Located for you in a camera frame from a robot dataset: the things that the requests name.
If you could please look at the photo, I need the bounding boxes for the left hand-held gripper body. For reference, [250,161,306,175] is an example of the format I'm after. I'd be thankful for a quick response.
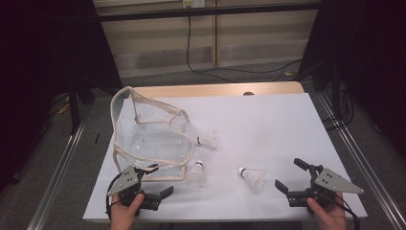
[105,165,162,213]

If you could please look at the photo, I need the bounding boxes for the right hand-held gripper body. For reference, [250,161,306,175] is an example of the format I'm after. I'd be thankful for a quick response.
[285,164,365,215]

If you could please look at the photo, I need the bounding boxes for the clear bag with cream trim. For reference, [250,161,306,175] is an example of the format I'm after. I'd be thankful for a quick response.
[109,85,196,182]

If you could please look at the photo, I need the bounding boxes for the white shuttlecock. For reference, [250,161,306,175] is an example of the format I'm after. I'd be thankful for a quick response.
[237,166,268,193]
[194,128,219,150]
[185,160,206,188]

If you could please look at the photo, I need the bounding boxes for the person's left hand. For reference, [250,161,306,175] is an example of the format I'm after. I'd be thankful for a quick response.
[109,193,146,230]

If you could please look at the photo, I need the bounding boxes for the person's right hand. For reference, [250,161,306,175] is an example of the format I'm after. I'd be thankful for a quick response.
[306,191,348,230]

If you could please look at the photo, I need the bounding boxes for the black metal stand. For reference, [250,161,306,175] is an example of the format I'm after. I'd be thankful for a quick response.
[68,75,97,135]

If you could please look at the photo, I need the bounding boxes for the wooden table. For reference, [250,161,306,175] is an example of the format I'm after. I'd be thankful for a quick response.
[132,80,305,100]

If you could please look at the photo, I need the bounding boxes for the black curtain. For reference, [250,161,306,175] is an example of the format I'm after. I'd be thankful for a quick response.
[298,0,406,157]
[0,0,124,193]

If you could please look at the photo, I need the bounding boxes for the black horizontal bar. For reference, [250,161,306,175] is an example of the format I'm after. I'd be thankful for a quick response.
[95,2,322,23]

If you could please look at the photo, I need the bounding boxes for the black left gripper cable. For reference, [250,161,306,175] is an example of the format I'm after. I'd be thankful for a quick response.
[104,173,124,221]

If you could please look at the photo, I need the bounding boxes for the metal floor rail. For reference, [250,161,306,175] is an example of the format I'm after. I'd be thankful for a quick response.
[27,104,94,230]
[315,90,406,230]

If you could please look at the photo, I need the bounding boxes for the black floor cables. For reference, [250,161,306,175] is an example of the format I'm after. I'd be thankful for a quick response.
[322,80,356,129]

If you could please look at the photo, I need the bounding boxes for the black wall cable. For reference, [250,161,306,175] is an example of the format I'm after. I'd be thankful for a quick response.
[186,13,303,83]

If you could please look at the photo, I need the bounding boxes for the white wall outlet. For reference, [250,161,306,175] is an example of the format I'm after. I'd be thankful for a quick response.
[181,0,206,9]

